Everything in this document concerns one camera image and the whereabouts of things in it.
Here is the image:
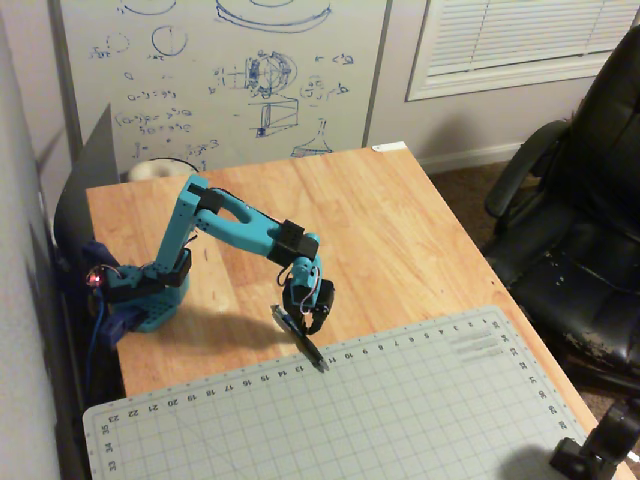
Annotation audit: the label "white filament spool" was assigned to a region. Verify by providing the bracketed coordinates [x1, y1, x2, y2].
[126, 157, 195, 183]

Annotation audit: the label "grey cutting mat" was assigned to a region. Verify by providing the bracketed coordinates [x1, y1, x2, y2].
[81, 304, 600, 480]

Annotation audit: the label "blue pen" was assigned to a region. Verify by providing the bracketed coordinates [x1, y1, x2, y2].
[270, 304, 330, 374]

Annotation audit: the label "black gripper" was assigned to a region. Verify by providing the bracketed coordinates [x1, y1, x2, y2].
[281, 278, 336, 336]

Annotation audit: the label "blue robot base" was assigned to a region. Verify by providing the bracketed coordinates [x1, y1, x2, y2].
[101, 262, 192, 335]

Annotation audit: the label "whiteboard with blue drawings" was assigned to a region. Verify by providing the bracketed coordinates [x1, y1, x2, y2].
[48, 0, 395, 175]

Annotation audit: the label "black office chair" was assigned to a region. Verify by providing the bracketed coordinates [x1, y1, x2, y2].
[483, 18, 640, 401]

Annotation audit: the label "blue usb cable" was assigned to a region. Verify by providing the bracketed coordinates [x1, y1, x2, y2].
[86, 288, 110, 399]

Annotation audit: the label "white window blinds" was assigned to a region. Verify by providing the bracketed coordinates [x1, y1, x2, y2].
[404, 0, 640, 103]

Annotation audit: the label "black camera stand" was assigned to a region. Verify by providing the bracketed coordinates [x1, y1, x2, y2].
[548, 399, 640, 480]

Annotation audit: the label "dark blue clamp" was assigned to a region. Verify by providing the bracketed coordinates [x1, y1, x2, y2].
[81, 239, 119, 274]
[96, 304, 147, 350]

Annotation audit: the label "white red servo cable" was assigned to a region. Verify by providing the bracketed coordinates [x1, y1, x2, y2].
[296, 268, 322, 316]

